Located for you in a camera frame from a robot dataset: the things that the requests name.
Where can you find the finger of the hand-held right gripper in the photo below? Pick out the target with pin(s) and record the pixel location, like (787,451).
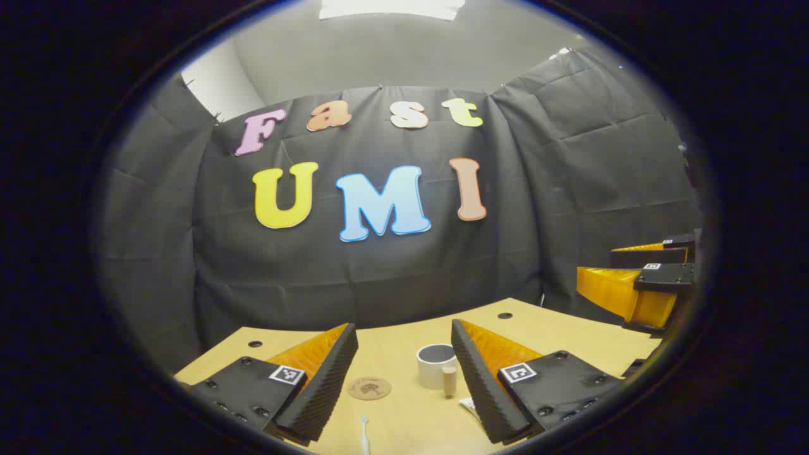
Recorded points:
(651,256)
(663,278)

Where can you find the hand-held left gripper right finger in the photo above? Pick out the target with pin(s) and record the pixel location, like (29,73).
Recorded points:
(480,392)

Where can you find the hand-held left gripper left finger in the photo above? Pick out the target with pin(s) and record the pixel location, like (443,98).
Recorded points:
(325,392)

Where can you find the white toothpaste tube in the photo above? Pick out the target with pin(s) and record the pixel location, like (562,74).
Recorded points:
(469,406)

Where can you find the white cup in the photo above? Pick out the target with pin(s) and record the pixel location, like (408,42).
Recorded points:
(433,373)

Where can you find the white toothbrush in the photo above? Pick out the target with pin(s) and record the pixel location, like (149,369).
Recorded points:
(364,436)

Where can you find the wooden desktop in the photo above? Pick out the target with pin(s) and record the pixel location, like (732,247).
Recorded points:
(404,417)

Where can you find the ceiling light panel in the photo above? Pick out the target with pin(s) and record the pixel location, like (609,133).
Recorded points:
(392,7)

